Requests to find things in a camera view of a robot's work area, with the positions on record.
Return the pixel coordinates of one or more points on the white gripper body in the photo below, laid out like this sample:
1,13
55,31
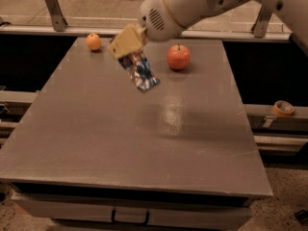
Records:
155,13

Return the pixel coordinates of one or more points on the left metal rail bracket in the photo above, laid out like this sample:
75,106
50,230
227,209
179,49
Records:
58,21

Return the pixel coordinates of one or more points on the red apple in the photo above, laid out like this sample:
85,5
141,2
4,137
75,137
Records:
178,57

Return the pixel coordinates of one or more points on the right metal rail bracket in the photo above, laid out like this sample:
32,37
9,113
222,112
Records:
260,27

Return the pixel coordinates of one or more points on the orange tape roll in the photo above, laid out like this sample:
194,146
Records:
283,108

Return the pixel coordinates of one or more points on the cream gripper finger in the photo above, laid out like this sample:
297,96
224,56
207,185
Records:
132,38

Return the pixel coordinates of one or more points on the grey metal rail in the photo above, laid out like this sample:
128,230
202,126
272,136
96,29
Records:
10,29

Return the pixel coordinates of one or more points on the metal rail bracket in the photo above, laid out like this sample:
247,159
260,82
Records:
260,27
58,21

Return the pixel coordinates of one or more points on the orange fruit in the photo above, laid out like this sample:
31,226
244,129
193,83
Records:
93,42

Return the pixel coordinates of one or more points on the blue silver redbull can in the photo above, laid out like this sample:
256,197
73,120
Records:
139,70

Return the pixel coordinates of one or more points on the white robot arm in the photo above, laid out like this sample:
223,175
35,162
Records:
294,13

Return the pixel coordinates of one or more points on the black drawer handle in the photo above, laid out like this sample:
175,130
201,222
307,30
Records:
130,216

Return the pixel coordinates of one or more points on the grey cabinet drawer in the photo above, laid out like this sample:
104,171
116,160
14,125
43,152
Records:
77,213

